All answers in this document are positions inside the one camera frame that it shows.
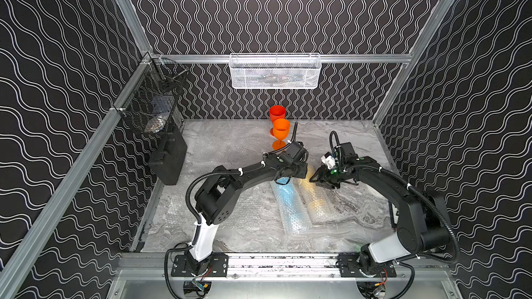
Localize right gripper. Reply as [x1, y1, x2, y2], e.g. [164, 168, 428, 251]
[308, 165, 349, 188]

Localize orange plastic wine glass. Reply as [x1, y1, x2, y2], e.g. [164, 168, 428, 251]
[272, 118, 290, 150]

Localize bubble blue glass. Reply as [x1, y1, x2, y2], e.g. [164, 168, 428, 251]
[270, 178, 312, 235]

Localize red plastic wine glass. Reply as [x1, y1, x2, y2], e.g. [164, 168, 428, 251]
[269, 105, 290, 136]

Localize bubble orange glass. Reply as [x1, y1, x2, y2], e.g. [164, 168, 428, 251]
[162, 184, 282, 246]

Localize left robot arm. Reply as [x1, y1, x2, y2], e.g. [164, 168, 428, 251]
[163, 155, 308, 276]

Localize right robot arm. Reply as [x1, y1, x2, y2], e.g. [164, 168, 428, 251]
[310, 156, 460, 275]

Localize black speaker box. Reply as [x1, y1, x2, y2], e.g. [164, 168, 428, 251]
[148, 127, 188, 185]

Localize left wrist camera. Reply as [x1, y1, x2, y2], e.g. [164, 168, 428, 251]
[279, 142, 308, 163]

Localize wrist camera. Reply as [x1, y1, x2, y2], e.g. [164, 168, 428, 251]
[279, 142, 308, 163]
[321, 143, 359, 170]

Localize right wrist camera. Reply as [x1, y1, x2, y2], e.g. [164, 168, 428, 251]
[321, 143, 359, 170]

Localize white wire mesh basket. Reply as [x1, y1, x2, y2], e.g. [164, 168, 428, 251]
[229, 53, 322, 89]

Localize black wire mesh basket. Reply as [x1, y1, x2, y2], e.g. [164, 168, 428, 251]
[118, 58, 191, 136]

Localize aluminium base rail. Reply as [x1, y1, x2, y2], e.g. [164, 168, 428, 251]
[111, 252, 454, 281]

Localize aluminium frame corner post left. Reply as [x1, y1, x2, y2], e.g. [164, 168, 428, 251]
[115, 0, 153, 53]

